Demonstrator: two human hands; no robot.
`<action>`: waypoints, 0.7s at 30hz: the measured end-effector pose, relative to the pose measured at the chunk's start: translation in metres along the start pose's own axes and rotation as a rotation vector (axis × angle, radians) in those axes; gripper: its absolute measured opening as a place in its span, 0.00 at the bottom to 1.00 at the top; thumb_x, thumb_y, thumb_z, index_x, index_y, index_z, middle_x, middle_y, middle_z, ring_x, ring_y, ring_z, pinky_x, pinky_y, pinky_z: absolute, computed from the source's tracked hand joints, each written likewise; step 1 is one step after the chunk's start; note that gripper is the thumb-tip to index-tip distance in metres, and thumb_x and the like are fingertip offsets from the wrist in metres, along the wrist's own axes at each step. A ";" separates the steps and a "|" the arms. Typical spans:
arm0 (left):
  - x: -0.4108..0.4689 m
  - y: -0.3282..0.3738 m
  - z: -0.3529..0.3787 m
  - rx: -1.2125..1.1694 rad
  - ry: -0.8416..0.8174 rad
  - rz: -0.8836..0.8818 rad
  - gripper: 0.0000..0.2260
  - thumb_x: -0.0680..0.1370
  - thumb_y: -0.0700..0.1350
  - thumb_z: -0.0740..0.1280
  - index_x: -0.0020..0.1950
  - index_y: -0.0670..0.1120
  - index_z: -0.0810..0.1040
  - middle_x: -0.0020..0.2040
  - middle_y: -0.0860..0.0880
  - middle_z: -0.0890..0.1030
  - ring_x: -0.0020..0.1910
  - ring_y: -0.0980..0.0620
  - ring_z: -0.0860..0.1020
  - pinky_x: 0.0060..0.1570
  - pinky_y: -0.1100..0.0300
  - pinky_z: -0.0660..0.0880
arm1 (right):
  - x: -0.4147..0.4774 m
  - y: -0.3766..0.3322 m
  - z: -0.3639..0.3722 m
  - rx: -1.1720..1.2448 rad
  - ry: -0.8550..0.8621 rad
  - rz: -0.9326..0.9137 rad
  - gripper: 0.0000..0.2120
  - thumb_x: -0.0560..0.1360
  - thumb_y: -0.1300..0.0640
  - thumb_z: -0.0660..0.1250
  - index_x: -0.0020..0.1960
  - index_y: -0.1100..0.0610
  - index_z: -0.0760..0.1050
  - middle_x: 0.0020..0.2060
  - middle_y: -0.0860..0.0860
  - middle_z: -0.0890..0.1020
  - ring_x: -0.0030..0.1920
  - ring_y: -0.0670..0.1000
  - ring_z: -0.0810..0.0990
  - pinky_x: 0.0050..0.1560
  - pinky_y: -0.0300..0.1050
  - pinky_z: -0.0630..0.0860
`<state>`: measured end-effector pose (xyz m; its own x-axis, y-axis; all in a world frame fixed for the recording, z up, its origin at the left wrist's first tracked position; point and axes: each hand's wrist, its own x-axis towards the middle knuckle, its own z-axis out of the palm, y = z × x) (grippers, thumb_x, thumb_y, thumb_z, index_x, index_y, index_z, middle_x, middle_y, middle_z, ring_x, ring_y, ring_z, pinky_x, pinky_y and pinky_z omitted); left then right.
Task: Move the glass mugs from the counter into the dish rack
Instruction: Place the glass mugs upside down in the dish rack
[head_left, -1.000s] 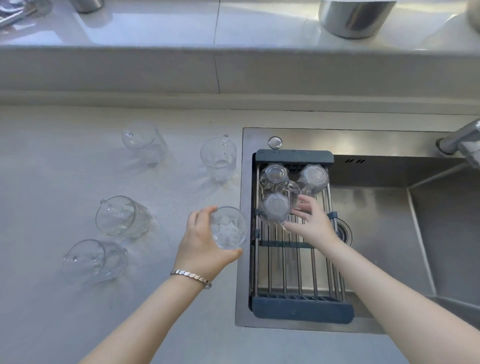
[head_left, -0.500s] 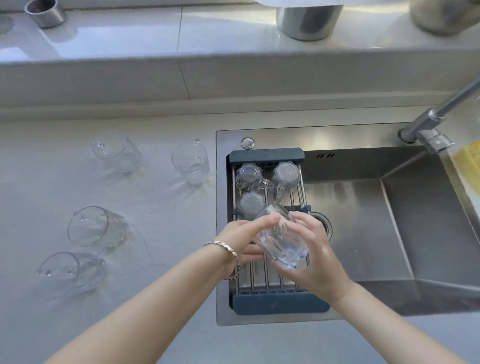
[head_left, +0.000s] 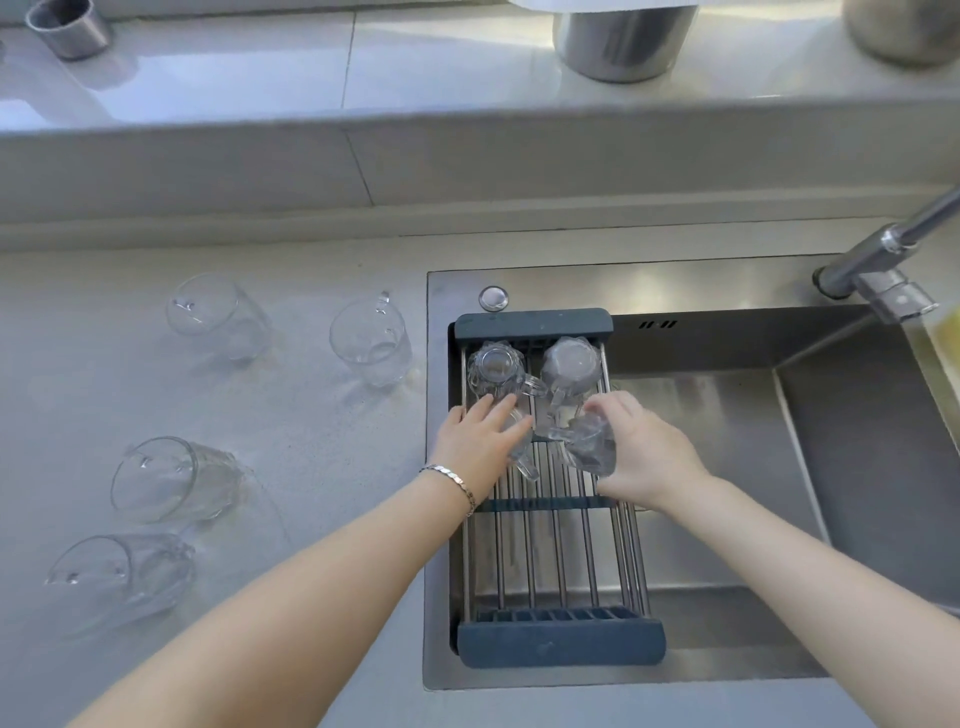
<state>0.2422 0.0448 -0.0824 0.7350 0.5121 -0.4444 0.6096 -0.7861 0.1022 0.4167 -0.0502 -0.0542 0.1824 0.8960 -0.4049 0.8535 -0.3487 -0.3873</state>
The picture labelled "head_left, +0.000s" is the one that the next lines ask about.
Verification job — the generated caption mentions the person's right hand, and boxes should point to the person's right hand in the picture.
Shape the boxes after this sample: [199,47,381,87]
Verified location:
[583,388,715,513]

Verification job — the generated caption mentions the person's left hand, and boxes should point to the person's left hand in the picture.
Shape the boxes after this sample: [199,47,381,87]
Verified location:
[427,393,535,515]

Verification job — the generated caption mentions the stainless steel sink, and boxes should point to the stainless steel sink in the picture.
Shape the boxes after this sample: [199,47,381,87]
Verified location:
[421,253,960,691]

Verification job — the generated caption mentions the dark grey metal drying rack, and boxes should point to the dark grey metal drying rack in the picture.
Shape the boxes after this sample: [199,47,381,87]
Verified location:
[448,307,667,670]

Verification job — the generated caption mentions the person's left forearm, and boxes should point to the person's left forearm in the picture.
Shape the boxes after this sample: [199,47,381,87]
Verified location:
[71,472,474,728]

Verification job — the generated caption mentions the person's right forearm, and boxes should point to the person's right forearm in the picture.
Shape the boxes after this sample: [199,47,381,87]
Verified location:
[659,472,960,728]

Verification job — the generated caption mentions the chrome faucet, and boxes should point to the chrome faucet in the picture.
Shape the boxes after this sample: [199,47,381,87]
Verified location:
[812,183,960,325]

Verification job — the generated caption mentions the yellow dish soap bottle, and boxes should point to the yellow dish soap bottle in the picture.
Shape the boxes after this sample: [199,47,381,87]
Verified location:
[929,303,960,358]

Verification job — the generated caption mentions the white tiled windowsill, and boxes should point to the white tiled windowsill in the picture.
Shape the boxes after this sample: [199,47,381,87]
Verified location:
[0,7,960,226]

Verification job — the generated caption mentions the steel cylindrical container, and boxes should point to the steel cylindrical container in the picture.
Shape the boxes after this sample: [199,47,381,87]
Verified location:
[552,3,699,84]

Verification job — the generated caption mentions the steel bowl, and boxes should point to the steel bowl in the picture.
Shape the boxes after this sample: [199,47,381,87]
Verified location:
[841,0,960,67]

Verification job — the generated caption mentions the small steel cup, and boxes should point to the small steel cup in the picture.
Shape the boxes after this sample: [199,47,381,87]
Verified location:
[24,0,114,63]

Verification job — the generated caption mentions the silver wrist bracelet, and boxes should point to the silver wrist bracelet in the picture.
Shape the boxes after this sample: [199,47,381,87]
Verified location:
[417,463,478,520]

